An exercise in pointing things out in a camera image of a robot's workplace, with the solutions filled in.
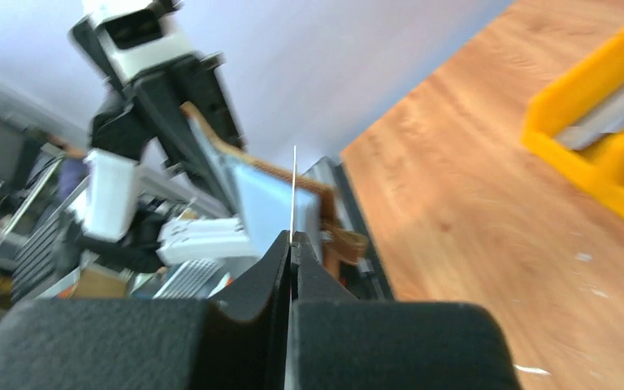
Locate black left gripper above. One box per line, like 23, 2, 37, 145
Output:
89, 51, 244, 211

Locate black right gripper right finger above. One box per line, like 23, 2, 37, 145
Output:
287, 232, 521, 389

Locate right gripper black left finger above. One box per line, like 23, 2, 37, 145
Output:
0, 232, 291, 389

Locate brown leather card holder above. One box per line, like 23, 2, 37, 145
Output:
180, 103, 369, 278

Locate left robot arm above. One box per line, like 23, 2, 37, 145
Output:
70, 10, 244, 268

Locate silver card in tray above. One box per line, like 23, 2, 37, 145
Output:
555, 84, 624, 151

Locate white perforated basket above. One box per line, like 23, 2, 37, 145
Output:
153, 259, 231, 299

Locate yellow compartment tray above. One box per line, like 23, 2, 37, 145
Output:
522, 28, 624, 219

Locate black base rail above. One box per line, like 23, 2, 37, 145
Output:
304, 157, 394, 301

